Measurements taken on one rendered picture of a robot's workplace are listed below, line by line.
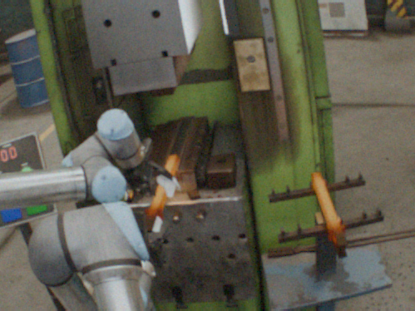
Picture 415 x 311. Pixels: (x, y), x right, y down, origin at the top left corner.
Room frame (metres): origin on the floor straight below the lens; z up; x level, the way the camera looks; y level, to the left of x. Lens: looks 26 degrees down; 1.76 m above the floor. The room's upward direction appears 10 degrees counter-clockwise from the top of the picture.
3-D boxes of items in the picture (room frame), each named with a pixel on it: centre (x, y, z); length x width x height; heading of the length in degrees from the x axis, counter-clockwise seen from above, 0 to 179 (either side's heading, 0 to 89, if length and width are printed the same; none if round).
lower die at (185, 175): (1.70, 0.11, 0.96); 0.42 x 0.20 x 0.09; 170
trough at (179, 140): (1.70, 0.08, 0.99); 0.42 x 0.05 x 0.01; 170
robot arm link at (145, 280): (0.93, 0.23, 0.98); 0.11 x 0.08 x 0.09; 170
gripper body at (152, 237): (1.08, 0.20, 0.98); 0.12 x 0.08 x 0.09; 170
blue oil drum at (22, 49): (6.00, 1.95, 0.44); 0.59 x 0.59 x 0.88
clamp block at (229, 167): (1.52, -0.04, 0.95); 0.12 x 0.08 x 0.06; 170
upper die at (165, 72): (1.70, 0.11, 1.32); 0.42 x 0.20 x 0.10; 170
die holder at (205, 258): (1.70, 0.05, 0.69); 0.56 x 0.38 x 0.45; 170
